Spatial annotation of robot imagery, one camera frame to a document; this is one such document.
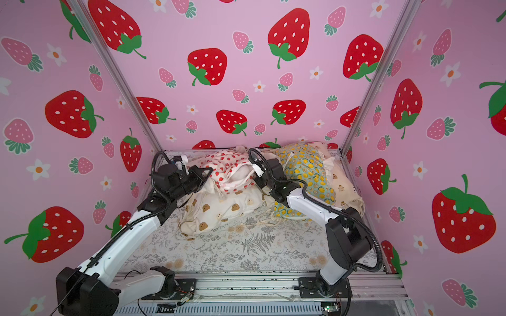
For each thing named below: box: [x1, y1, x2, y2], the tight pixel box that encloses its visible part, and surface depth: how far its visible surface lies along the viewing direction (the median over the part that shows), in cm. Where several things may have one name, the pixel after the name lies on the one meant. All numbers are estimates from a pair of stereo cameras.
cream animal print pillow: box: [312, 141, 366, 218], surface depth 95 cm
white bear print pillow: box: [178, 179, 270, 241], surface depth 90 cm
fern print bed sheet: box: [125, 152, 382, 273], surface depth 84 cm
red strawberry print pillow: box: [199, 149, 256, 193], surface depth 80 cm
